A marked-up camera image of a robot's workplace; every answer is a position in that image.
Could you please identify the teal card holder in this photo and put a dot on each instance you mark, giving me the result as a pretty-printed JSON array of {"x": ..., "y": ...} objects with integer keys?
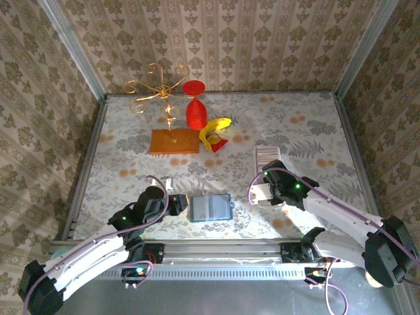
[{"x": 210, "y": 208}]

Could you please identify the white ribbed rack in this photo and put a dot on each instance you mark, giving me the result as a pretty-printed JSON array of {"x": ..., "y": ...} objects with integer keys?
[{"x": 267, "y": 155}]

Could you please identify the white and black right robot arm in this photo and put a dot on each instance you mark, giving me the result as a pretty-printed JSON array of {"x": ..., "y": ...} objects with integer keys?
[{"x": 338, "y": 210}]

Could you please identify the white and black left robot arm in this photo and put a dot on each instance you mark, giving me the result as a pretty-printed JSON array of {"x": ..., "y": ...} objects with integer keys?
[{"x": 88, "y": 252}]

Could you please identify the small circuit board with LED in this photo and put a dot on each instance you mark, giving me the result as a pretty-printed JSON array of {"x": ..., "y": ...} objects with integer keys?
[
  {"x": 136, "y": 271},
  {"x": 316, "y": 273}
]

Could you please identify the small red toy wedge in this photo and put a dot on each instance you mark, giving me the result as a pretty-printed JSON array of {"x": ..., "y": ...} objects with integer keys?
[{"x": 219, "y": 145}]

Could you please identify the slotted metal strip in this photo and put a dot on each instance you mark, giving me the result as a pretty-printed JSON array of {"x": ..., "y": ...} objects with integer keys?
[{"x": 213, "y": 272}]

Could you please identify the small beige toy piece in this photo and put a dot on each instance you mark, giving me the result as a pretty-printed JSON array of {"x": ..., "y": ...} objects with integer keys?
[{"x": 217, "y": 136}]

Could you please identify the floral tablecloth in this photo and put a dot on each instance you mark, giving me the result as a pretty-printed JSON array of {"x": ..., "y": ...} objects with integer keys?
[{"x": 295, "y": 108}]

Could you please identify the yellow banana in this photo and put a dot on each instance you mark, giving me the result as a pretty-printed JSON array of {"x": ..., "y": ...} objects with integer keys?
[{"x": 216, "y": 124}]

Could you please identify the red goblet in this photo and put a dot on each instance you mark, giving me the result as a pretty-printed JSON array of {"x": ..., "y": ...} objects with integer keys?
[{"x": 196, "y": 113}]

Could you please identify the grey metal plate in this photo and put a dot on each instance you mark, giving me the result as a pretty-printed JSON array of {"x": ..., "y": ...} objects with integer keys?
[{"x": 213, "y": 298}]

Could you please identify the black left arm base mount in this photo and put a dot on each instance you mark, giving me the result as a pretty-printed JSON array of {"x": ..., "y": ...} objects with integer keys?
[{"x": 154, "y": 252}]

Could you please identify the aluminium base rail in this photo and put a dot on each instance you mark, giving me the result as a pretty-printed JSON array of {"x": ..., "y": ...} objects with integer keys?
[{"x": 229, "y": 251}]

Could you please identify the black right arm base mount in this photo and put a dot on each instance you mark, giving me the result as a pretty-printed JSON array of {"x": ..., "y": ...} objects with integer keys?
[{"x": 292, "y": 252}]

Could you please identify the aluminium table edge rail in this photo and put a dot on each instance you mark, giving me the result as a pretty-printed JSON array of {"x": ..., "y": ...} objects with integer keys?
[
  {"x": 87, "y": 164},
  {"x": 357, "y": 157}
]

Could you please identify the aluminium frame post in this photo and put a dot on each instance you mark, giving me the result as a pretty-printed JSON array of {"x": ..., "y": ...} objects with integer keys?
[
  {"x": 75, "y": 49},
  {"x": 364, "y": 49}
]

